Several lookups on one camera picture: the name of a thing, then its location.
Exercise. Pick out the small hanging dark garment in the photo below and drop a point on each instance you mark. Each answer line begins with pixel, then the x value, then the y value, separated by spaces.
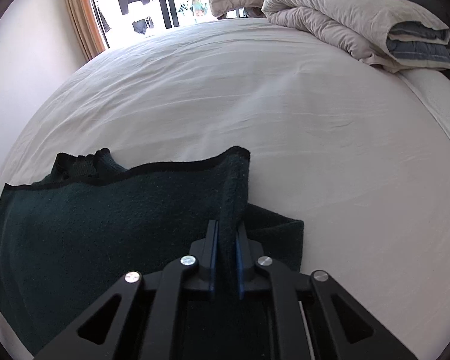
pixel 142 25

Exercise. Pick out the bed with white sheet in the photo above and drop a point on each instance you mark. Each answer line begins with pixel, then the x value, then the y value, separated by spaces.
pixel 266 101

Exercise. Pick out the dark green knit sweater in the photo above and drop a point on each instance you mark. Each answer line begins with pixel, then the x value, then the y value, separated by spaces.
pixel 97 225

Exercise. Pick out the beige curtain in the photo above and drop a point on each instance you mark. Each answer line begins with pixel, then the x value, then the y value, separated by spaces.
pixel 82 7

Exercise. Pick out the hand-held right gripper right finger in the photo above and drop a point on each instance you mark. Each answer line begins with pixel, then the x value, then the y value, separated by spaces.
pixel 239 270

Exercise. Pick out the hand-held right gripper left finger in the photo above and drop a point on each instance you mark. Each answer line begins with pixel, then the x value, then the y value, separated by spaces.
pixel 213 266

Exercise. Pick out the folded beige duvet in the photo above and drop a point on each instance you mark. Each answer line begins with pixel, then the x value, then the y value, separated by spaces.
pixel 341 15

